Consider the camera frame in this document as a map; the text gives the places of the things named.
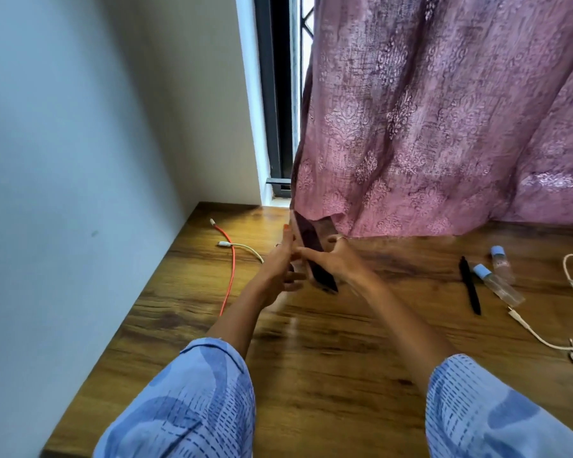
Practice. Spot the dark window frame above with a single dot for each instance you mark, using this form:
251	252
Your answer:
277	90

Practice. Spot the blue patterned right sleeve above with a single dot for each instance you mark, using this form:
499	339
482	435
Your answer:
496	414

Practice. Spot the black pen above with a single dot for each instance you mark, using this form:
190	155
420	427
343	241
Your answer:
470	286

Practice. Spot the person's left hand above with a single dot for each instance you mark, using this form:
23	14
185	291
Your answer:
276	271

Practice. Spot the person's left forearm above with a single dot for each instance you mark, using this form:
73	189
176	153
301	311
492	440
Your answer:
241	312

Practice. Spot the blue patterned sleeve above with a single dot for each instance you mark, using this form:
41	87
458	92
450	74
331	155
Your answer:
496	414
186	405

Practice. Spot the black smartphone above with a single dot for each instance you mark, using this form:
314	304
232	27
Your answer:
315	255

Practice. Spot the person's right hand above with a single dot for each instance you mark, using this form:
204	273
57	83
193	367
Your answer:
338	262

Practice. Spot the person's right thumb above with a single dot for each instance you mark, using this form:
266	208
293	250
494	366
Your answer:
310	253

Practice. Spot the pink patterned curtain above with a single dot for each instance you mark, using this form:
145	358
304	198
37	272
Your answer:
439	109

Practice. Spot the blue patterned left sleeve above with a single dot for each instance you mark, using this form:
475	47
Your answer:
186	405

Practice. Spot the person's right forearm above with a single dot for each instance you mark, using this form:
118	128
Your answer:
401	324

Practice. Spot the person's left thumb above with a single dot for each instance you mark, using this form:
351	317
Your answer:
287	239

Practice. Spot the clear bottle with blue cap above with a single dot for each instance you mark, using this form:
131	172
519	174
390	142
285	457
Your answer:
499	285
502	264

